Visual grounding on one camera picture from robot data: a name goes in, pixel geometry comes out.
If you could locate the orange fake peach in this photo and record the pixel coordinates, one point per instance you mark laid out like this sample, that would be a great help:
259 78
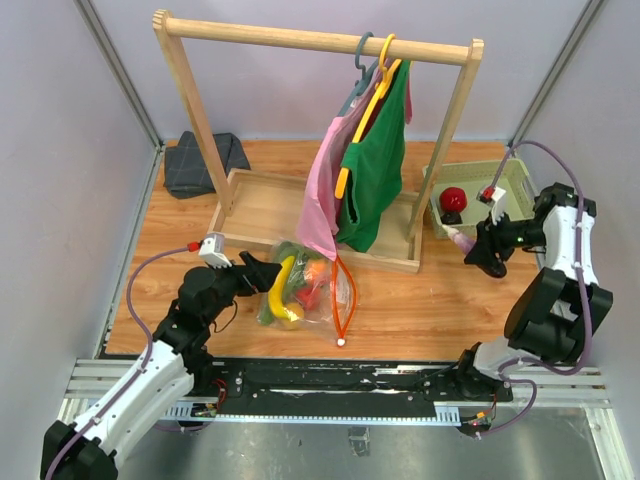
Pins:
316 271

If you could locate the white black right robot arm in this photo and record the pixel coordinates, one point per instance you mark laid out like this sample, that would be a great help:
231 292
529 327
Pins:
559 311

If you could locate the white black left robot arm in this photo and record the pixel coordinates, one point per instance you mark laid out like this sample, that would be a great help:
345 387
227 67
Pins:
174 363

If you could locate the dark purple fake eggplant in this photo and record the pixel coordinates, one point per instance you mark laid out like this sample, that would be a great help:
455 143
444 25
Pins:
462 241

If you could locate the light green plastic basket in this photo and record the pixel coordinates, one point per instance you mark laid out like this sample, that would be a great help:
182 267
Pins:
472 177

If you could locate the red fake chili pepper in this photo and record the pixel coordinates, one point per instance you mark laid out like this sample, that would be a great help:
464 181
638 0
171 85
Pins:
309 297

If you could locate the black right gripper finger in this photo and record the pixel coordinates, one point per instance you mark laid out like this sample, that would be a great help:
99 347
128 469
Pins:
480 254
495 269

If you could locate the green sleeveless shirt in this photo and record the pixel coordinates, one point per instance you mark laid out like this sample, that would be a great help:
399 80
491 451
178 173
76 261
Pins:
375 164

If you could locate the clear zip top bag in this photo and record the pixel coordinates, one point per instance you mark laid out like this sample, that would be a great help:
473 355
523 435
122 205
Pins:
338 304

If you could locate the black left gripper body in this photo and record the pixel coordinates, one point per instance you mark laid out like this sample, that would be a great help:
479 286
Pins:
244 284

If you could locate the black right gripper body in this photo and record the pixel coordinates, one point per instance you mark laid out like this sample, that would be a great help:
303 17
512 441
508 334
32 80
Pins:
506 235

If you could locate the yellow fake banana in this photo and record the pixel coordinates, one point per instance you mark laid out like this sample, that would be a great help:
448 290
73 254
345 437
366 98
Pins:
275 294

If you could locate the pink shirt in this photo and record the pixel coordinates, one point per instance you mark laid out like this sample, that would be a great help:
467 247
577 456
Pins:
317 226

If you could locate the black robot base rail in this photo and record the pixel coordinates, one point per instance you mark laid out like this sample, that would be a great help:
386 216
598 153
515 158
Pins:
342 389

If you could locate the dark grey folded cloth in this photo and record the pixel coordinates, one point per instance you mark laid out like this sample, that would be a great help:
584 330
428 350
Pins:
186 175

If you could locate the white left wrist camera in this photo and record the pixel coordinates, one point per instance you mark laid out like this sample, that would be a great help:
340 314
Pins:
211 251

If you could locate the yellow clothes hanger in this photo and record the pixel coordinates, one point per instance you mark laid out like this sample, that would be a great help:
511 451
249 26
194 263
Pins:
381 90

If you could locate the small dark fake plum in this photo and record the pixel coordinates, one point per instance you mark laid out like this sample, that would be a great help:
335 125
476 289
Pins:
451 218

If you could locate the red fake apple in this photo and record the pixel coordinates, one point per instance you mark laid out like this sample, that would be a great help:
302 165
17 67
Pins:
453 200

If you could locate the grey-green clothes hanger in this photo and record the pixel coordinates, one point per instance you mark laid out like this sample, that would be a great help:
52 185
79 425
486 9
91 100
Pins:
366 74

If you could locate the green fake lettuce leaf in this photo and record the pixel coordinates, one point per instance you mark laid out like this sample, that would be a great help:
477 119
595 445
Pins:
295 280

